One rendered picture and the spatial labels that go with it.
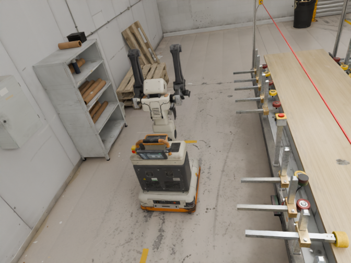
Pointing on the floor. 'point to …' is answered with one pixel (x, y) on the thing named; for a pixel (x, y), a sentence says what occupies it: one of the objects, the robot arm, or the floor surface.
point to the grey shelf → (91, 143)
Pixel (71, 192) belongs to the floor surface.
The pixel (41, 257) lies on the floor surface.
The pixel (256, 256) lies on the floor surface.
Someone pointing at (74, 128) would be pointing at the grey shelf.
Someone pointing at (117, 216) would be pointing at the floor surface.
